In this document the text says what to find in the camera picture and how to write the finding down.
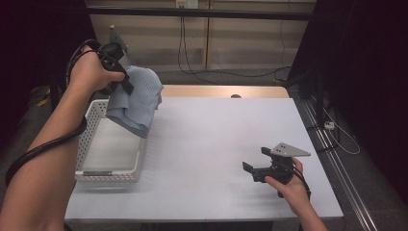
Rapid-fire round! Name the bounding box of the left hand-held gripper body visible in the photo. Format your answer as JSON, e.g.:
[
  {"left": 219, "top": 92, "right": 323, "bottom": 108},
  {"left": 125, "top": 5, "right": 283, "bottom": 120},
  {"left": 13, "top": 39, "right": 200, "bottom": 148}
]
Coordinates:
[{"left": 97, "top": 25, "right": 129, "bottom": 70}]

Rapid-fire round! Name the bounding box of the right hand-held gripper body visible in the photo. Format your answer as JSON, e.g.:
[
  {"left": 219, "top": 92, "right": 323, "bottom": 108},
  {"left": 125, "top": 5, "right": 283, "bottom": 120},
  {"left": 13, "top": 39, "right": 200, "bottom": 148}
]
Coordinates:
[{"left": 252, "top": 142, "right": 312, "bottom": 186}]

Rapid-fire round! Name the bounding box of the light blue ribbed garment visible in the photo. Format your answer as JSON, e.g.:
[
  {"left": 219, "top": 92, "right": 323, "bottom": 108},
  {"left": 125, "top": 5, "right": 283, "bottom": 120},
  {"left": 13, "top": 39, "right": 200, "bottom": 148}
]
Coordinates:
[{"left": 105, "top": 65, "right": 165, "bottom": 140}]

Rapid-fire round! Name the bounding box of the white perforated plastic basket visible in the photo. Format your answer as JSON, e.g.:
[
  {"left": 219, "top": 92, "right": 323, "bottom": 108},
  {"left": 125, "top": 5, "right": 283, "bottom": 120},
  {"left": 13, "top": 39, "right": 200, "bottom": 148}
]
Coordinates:
[{"left": 74, "top": 98, "right": 154, "bottom": 185}]

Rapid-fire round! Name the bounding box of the person's right hand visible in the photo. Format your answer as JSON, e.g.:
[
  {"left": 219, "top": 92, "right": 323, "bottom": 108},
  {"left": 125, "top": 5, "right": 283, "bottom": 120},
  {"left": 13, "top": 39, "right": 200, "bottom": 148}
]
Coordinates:
[{"left": 265, "top": 157, "right": 311, "bottom": 217}]

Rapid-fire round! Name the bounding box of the person's left hand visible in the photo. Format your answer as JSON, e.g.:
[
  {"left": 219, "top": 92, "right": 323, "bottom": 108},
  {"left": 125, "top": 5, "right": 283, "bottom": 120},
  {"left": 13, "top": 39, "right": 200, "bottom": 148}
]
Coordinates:
[{"left": 68, "top": 45, "right": 127, "bottom": 97}]

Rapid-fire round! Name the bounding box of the wooden table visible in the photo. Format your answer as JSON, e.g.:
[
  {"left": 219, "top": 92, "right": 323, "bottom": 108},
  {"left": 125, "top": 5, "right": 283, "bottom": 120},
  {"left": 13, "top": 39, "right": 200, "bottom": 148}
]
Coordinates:
[{"left": 160, "top": 84, "right": 290, "bottom": 99}]

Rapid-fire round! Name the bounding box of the black curtain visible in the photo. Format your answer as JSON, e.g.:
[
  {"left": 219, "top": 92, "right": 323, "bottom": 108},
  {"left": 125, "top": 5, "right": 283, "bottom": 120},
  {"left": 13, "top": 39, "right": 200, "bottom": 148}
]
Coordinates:
[
  {"left": 0, "top": 0, "right": 110, "bottom": 152},
  {"left": 287, "top": 0, "right": 408, "bottom": 206}
]

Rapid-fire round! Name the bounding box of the black horizontal metal bar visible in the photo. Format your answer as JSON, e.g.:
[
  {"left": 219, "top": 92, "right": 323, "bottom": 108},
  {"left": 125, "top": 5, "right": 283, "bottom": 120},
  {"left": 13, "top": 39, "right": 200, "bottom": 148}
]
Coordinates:
[{"left": 86, "top": 7, "right": 317, "bottom": 22}]

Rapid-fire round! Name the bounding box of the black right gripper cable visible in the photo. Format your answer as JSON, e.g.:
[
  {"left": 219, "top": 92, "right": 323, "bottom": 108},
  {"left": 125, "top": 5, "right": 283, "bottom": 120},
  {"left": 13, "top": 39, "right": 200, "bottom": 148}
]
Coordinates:
[{"left": 282, "top": 162, "right": 312, "bottom": 200}]

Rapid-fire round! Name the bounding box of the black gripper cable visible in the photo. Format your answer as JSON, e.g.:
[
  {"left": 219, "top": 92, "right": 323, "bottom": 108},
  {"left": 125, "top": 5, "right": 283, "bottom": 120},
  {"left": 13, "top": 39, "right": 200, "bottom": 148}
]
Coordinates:
[
  {"left": 4, "top": 38, "right": 104, "bottom": 189},
  {"left": 282, "top": 162, "right": 312, "bottom": 200}
]

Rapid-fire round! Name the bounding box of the aluminium floor rail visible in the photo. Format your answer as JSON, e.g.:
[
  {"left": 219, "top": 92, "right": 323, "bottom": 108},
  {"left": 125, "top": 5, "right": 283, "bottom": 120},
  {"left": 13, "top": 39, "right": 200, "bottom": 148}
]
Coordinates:
[{"left": 301, "top": 99, "right": 379, "bottom": 231}]

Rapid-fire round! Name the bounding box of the black hanging wall cable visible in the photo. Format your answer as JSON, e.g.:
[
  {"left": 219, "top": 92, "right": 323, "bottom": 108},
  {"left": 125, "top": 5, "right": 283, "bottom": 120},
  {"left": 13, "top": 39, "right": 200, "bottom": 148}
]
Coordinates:
[{"left": 177, "top": 15, "right": 293, "bottom": 86}]

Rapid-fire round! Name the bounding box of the white floor cable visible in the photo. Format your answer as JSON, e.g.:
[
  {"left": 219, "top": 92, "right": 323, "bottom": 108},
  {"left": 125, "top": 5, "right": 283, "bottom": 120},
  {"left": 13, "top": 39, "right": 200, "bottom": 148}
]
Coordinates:
[{"left": 321, "top": 107, "right": 361, "bottom": 156}]

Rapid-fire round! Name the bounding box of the white wall socket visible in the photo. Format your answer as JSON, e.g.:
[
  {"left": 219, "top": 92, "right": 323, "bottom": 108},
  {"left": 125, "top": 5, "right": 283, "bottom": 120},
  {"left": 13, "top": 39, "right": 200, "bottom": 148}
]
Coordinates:
[{"left": 175, "top": 0, "right": 200, "bottom": 10}]

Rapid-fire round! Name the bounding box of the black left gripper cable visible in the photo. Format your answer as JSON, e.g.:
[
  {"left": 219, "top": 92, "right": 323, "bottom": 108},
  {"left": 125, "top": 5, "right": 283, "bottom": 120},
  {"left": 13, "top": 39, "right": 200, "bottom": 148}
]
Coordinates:
[{"left": 4, "top": 38, "right": 104, "bottom": 189}]

